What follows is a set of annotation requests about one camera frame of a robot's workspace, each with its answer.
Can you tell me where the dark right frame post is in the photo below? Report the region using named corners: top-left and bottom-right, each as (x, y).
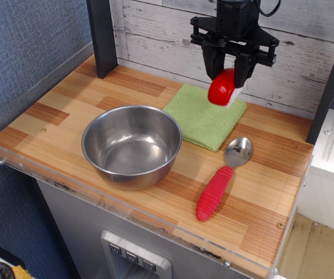
top-left (306, 64), bottom-right (334, 144)

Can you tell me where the spoon with red handle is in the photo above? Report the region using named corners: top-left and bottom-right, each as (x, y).
top-left (196, 137), bottom-right (252, 221)

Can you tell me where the clear acrylic table guard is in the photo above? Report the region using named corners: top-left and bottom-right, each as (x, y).
top-left (0, 56), bottom-right (312, 278)

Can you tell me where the dark left frame post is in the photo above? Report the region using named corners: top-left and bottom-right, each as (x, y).
top-left (86, 0), bottom-right (118, 78)

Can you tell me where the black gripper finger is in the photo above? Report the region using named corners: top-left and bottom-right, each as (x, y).
top-left (234, 53), bottom-right (257, 88)
top-left (202, 43), bottom-right (226, 80)

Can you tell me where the dark frame post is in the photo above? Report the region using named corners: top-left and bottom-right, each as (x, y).
top-left (86, 0), bottom-right (118, 78)
top-left (306, 64), bottom-right (334, 144)

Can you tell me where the white ribbed side appliance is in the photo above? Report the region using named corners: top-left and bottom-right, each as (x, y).
top-left (297, 109), bottom-right (334, 229)

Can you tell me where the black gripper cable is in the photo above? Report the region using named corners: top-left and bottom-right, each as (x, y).
top-left (254, 0), bottom-right (282, 17)

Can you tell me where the green folded towel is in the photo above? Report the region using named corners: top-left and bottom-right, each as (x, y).
top-left (164, 84), bottom-right (247, 152)

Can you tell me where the red and white toy sushi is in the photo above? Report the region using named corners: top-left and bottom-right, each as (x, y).
top-left (208, 68), bottom-right (242, 108)

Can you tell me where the stainless steel bowl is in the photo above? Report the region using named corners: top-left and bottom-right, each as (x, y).
top-left (81, 105), bottom-right (182, 191)

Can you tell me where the grey toy fridge cabinet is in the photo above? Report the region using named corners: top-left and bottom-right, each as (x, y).
top-left (35, 178), bottom-right (261, 279)

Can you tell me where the black and yellow object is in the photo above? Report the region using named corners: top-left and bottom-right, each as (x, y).
top-left (0, 247), bottom-right (34, 279)

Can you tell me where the silver dispenser button panel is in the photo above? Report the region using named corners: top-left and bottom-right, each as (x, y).
top-left (101, 230), bottom-right (172, 278)

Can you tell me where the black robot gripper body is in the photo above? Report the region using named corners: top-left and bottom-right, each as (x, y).
top-left (190, 0), bottom-right (280, 67)

